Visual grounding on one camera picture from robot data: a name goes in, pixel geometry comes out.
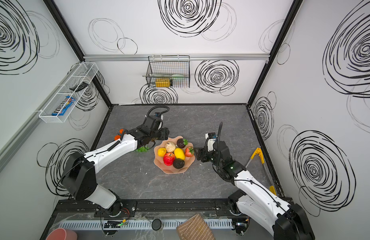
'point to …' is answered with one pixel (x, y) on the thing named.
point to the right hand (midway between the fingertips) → (198, 148)
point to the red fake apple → (168, 158)
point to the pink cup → (62, 234)
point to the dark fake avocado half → (182, 142)
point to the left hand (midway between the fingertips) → (166, 131)
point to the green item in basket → (167, 75)
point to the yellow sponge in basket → (162, 82)
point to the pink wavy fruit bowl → (159, 162)
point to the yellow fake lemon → (179, 153)
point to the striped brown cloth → (194, 228)
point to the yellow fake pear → (161, 151)
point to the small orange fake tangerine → (121, 131)
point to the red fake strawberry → (189, 151)
